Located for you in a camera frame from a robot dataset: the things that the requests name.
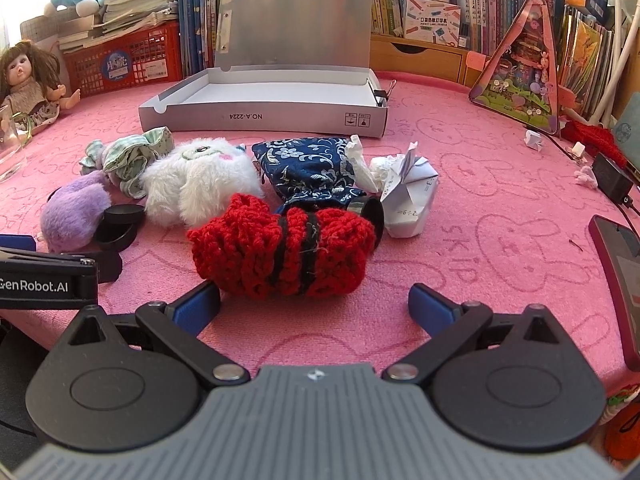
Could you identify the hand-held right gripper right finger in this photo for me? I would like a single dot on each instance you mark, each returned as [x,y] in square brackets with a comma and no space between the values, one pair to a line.
[432,307]

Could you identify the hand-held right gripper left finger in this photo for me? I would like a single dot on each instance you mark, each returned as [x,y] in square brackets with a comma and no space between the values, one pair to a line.
[195,307]

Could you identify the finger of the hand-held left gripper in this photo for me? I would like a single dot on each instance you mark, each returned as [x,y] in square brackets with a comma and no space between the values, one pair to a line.
[17,242]
[107,267]

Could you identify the black round lid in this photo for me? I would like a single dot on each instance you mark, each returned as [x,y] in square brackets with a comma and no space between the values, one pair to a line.
[115,237]
[125,214]

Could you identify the purple knitted pad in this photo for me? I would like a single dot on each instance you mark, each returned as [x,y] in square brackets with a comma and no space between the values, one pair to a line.
[72,215]

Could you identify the red knitted pouch black stripes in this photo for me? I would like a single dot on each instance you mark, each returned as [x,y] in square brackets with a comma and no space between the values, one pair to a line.
[250,250]

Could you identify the black round container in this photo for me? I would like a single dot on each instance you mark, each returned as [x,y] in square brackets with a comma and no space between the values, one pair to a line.
[372,217]

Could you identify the green checked cloth bundle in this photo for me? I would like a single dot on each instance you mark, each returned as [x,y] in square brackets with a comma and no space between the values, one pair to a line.
[130,160]

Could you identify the white fluffy plush toy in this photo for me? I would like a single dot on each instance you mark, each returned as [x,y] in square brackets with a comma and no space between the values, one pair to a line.
[200,185]

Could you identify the blue floral fabric pouch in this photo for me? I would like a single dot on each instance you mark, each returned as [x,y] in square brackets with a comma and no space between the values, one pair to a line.
[300,170]

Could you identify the grey file box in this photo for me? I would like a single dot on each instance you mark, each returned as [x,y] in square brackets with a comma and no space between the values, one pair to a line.
[280,95]

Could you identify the pink rabbit print cloth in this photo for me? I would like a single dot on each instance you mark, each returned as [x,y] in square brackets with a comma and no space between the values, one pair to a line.
[500,260]

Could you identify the clear glass mug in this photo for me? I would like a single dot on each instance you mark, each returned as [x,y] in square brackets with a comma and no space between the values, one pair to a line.
[10,150]

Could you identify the brown haired doll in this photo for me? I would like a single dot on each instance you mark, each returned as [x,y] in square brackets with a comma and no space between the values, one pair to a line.
[25,85]

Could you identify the crumpled white tissue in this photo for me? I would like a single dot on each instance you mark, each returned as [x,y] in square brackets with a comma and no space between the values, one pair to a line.
[362,165]

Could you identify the dark red phone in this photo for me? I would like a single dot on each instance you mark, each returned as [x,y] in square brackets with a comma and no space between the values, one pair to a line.
[620,270]

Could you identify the small white origami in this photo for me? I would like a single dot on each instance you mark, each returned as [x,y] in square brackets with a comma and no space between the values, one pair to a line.
[533,140]

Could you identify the small pink fuzzy toy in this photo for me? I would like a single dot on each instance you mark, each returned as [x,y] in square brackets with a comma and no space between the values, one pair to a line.
[586,177]

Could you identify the small white paper piece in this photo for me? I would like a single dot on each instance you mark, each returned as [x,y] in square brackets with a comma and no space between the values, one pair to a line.
[578,150]

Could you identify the red plastic crate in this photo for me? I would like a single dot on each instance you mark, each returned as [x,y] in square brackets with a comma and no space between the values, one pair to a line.
[150,55]

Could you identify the black binder clip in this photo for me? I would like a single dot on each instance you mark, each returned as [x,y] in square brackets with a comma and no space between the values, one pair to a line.
[381,95]

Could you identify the black power adapter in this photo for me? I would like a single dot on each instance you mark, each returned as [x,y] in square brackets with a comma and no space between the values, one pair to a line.
[612,177]

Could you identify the orange bag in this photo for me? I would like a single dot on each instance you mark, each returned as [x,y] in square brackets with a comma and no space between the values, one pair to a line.
[622,432]

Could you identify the plain red knitted piece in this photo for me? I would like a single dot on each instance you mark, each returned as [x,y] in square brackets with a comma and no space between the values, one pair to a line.
[595,137]

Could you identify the wooden drawer organizer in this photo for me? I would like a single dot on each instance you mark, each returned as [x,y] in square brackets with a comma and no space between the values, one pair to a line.
[425,62]

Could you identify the pink triangular toy house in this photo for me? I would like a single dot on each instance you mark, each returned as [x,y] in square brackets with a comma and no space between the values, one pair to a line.
[525,75]

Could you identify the teal notebook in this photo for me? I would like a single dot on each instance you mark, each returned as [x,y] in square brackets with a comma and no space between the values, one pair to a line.
[629,135]

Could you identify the stack of worn books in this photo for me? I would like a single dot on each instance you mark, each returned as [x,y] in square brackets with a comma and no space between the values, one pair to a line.
[135,5]

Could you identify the row of blue books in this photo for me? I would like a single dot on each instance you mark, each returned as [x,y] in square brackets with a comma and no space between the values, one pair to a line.
[200,20]

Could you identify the white printed carton box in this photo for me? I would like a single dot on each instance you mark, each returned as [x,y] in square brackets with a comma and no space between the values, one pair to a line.
[430,22]

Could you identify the row of picture books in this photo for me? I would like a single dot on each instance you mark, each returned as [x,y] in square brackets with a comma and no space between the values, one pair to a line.
[585,60]

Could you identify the row of shelf books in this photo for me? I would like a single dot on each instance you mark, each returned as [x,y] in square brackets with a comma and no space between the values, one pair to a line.
[495,5]

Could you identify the white plastic pipes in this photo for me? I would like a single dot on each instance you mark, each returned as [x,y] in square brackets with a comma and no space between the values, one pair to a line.
[622,35]

